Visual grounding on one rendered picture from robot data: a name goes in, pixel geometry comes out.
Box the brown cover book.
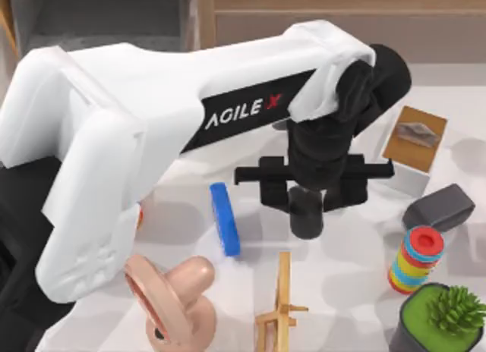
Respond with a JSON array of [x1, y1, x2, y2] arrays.
[[378, 105, 449, 197]]

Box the wooden easel stand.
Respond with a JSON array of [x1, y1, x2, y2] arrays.
[[254, 250, 310, 352]]

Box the dark grey box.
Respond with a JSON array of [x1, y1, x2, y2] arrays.
[[402, 183, 477, 234]]

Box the stack of coloured rings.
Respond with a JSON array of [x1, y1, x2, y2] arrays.
[[387, 225, 446, 296]]

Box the peach pink rounded toy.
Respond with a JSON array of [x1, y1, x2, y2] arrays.
[[123, 253, 218, 352]]

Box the dark pot with green plant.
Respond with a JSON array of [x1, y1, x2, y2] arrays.
[[388, 282, 486, 352]]

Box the wooden drawer front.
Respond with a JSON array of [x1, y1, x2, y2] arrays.
[[214, 11, 486, 66]]

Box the wooden cupboard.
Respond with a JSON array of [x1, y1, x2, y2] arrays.
[[192, 0, 486, 67]]

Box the grey cabinet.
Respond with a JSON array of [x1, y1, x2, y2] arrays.
[[10, 0, 195, 53]]

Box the wooden furniture post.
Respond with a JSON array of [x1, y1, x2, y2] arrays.
[[0, 0, 21, 60]]

